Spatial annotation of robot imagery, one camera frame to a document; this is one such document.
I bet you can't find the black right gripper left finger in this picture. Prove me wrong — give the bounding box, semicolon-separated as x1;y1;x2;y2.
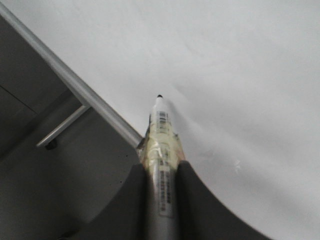
59;163;147;240

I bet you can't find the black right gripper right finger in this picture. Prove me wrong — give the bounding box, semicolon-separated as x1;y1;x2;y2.
176;160;269;240

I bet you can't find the taped white dry-erase marker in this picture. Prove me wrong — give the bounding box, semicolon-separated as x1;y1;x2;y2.
137;94;185;240

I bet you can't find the grey cabinet with dark panels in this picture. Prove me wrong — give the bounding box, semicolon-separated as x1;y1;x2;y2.
0;19;137;240

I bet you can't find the white whiteboard with aluminium frame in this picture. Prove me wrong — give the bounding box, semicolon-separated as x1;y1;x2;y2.
0;0;320;240

